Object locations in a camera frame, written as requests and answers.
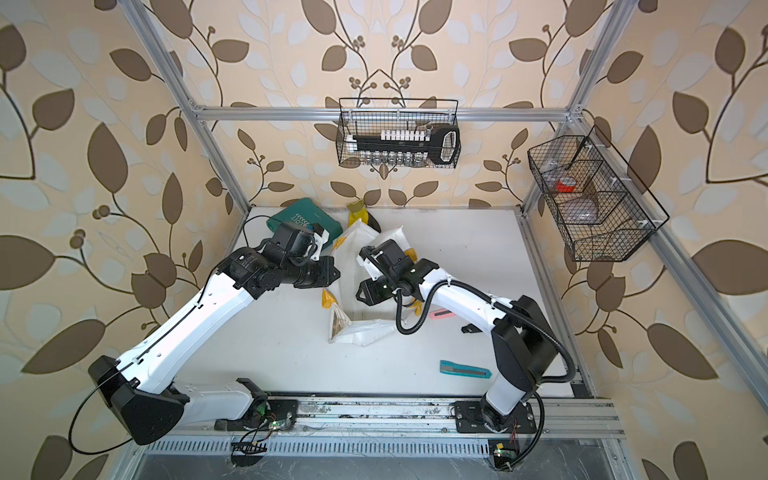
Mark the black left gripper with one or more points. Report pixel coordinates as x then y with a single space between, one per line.
325 277

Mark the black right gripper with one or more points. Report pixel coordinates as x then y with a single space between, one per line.
371 296

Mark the white pouch with yellow handles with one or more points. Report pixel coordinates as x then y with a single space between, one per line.
351 321

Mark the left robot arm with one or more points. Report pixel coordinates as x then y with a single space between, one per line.
138 386

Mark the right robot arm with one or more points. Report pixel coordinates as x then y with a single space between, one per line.
524 345

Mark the pink utility knife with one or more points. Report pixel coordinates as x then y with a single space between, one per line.
440 314

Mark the green plastic tool case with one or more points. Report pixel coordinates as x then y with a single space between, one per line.
305 212

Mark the yellow grey work glove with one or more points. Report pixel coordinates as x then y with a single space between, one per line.
357 211

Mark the black socket set holder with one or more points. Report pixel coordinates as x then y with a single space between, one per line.
438 144

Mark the red item in basket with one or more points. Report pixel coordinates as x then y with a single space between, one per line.
566 184

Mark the centre wire basket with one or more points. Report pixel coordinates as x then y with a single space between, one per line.
370 115

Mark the wire basket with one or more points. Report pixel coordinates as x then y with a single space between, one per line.
612 212
370 115

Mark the right wire basket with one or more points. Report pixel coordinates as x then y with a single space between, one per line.
612 212

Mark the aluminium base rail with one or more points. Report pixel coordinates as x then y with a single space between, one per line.
397 427

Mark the aluminium frame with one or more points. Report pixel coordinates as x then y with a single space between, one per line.
632 134

